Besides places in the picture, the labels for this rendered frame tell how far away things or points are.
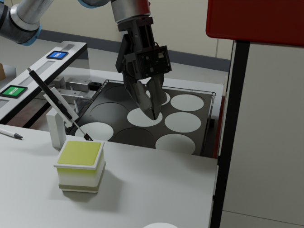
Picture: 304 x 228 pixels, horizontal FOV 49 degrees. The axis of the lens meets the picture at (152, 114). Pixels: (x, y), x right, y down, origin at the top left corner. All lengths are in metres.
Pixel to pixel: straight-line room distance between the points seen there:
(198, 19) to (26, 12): 2.13
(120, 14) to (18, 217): 0.41
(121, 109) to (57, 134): 0.30
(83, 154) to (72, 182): 0.05
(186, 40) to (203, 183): 2.74
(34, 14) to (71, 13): 2.53
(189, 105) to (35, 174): 0.50
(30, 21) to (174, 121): 0.70
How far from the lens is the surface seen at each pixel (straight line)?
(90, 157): 0.61
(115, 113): 0.97
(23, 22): 1.38
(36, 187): 0.68
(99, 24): 3.70
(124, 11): 0.69
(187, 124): 0.92
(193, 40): 3.31
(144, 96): 0.70
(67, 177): 0.63
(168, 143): 0.85
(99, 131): 0.90
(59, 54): 1.21
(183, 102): 1.02
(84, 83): 1.13
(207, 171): 0.69
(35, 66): 1.16
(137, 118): 0.94
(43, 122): 1.01
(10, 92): 1.01
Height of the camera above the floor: 1.42
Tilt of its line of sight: 33 degrees down
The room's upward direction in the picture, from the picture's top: straight up
